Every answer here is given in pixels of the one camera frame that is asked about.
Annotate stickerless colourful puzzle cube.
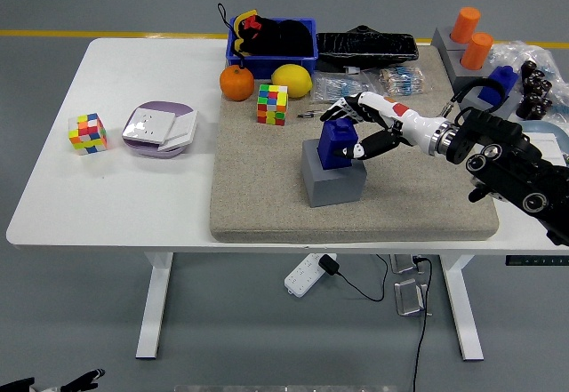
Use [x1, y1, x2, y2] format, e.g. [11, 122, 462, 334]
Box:
[256, 83, 290, 127]

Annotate yellow black red toy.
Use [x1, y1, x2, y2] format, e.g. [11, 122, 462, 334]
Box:
[231, 8, 263, 55]

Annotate black wrapped long object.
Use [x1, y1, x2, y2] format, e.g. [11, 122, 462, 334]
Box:
[315, 24, 420, 73]

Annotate purple plate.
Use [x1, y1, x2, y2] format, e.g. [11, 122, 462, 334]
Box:
[121, 100, 198, 160]

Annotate black strap cord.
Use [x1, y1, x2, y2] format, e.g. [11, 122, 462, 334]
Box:
[216, 2, 248, 71]

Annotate orange fruit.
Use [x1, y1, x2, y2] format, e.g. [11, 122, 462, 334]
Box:
[219, 64, 256, 102]

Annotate white wall socket panel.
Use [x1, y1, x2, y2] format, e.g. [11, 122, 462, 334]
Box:
[122, 108, 178, 146]

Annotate white power strip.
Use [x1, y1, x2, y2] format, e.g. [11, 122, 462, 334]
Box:
[284, 252, 338, 299]

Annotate orange cylinder seal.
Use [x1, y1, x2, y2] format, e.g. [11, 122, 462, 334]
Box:
[450, 6, 482, 44]
[460, 31, 494, 71]

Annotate black table control panel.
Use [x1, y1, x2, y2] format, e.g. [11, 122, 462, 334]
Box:
[505, 255, 569, 267]

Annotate black adapter cable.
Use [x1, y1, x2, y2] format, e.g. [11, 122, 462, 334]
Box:
[335, 253, 390, 303]

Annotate blue plastic bin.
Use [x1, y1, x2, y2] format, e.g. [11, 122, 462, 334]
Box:
[225, 17, 319, 82]

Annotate clear crumpled plastic bag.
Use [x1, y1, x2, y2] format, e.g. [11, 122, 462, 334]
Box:
[488, 39, 569, 124]

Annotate grey seal holder block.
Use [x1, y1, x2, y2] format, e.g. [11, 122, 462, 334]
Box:
[301, 140, 368, 209]
[429, 26, 468, 55]
[443, 47, 495, 103]
[459, 78, 524, 122]

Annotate white wall switch panel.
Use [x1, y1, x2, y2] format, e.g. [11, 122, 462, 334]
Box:
[157, 110, 198, 152]
[527, 132, 569, 165]

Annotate black cloth bundle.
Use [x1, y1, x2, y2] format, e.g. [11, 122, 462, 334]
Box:
[248, 17, 315, 58]

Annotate grey-brown mat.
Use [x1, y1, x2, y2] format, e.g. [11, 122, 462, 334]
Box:
[207, 44, 500, 244]

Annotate yellow lemon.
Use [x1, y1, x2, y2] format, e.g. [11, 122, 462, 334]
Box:
[270, 63, 314, 99]

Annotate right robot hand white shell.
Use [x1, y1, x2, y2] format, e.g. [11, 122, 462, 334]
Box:
[319, 91, 446, 162]

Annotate black power cable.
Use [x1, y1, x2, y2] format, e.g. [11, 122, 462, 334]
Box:
[411, 255, 435, 392]

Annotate black power adapter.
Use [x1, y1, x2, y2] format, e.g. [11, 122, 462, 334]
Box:
[318, 253, 341, 276]

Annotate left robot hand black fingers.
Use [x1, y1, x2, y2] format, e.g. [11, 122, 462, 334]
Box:
[0, 368, 107, 392]

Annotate white table leg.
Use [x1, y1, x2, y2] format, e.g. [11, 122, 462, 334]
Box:
[135, 252, 174, 360]
[439, 254, 485, 362]

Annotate clear metal bracket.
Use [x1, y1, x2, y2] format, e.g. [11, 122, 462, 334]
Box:
[394, 278, 430, 318]
[389, 253, 426, 276]

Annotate blue square seal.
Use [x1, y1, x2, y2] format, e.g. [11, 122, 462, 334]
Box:
[316, 119, 357, 171]
[477, 65, 520, 108]

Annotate white-edged colourful puzzle cube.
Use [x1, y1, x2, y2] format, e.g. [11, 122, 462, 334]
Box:
[68, 112, 109, 156]

